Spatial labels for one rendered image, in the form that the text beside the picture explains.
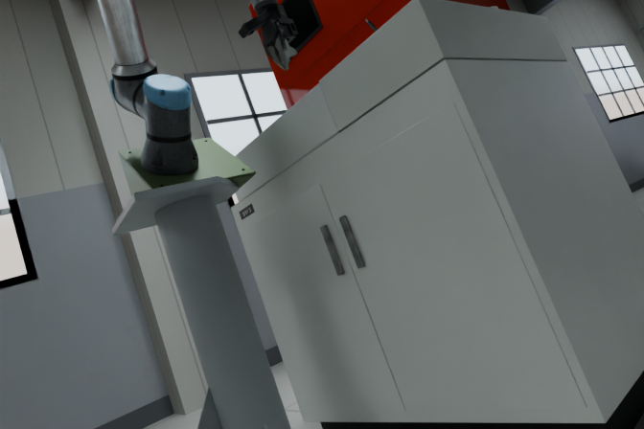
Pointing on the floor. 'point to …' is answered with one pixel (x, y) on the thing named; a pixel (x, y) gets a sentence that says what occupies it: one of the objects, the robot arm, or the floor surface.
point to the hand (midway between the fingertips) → (283, 65)
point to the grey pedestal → (212, 302)
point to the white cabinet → (458, 260)
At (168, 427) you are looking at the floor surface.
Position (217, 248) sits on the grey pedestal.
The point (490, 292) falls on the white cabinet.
